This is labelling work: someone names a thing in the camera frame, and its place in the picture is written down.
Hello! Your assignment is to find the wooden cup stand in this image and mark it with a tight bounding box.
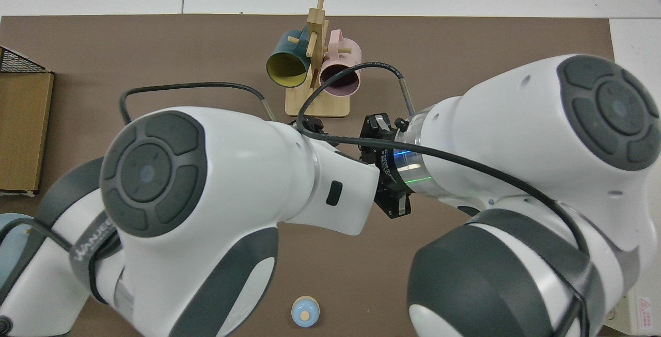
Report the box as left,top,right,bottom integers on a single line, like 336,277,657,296
285,0,351,118

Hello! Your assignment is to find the pink cup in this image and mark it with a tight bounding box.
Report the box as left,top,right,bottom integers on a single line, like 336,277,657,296
319,29,362,97

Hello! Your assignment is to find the dark blue cup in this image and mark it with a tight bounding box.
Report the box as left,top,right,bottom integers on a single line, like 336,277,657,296
266,29,312,88

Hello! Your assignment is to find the brown table cloth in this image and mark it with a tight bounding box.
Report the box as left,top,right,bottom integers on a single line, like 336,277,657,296
0,14,624,337

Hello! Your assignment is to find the small blue round bell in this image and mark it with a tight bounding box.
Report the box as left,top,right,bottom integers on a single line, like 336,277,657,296
291,296,320,328

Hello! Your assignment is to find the pale toaster oven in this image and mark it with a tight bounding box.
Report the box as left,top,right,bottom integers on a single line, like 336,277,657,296
603,281,661,336

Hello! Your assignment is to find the light blue plate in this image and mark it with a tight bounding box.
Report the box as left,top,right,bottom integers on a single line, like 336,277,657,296
0,213,34,290

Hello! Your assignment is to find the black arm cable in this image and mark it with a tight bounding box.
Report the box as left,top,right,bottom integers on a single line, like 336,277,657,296
296,61,592,337
120,82,277,124

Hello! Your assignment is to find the wire basket with wooden floor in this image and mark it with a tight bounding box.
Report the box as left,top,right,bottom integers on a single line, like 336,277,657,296
0,46,55,197

